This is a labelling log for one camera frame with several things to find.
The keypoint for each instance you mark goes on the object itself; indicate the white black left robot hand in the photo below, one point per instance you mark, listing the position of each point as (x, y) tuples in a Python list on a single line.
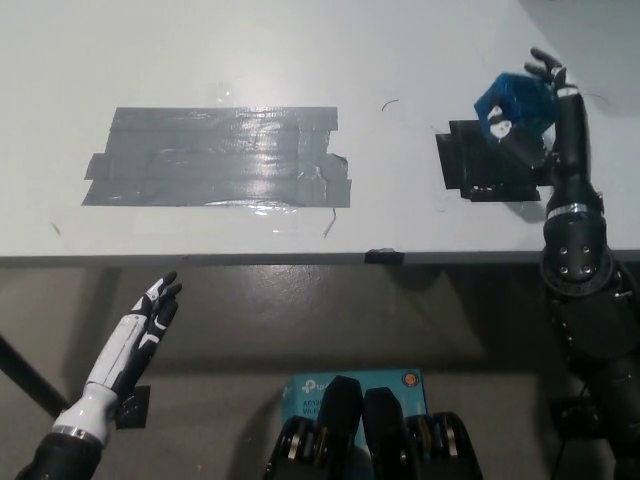
[(122, 360)]

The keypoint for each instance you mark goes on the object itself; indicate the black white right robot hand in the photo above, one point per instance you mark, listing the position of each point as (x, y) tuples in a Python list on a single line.
[(572, 150)]

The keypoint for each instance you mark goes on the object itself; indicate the blue rubik's cube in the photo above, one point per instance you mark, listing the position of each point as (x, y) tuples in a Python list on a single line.
[(525, 102)]

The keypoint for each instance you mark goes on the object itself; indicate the black tape marked spot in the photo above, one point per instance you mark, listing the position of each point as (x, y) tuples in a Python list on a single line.
[(467, 162)]

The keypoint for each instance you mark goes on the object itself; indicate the black robot torso blocks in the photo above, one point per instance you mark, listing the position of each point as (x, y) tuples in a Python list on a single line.
[(370, 435)]

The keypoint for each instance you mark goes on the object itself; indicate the black table leg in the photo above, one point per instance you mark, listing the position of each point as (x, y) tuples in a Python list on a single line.
[(32, 377)]

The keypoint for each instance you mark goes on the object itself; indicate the teal router box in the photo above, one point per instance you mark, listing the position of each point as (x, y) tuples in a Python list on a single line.
[(305, 392)]

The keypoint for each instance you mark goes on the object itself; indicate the black floor object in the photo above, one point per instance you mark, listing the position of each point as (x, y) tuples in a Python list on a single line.
[(575, 417)]

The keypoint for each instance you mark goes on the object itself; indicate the grey duct tape patch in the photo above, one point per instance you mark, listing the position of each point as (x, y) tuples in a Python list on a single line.
[(220, 157)]

